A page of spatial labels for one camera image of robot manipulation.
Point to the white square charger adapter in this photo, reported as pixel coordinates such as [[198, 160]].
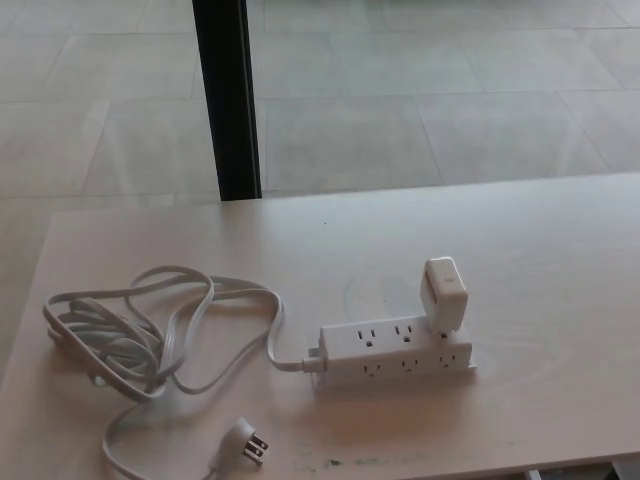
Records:
[[445, 295]]

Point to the white six-outlet power strip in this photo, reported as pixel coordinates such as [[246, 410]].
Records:
[[390, 351]]

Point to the black vertical window frame post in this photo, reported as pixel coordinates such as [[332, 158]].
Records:
[[225, 100]]

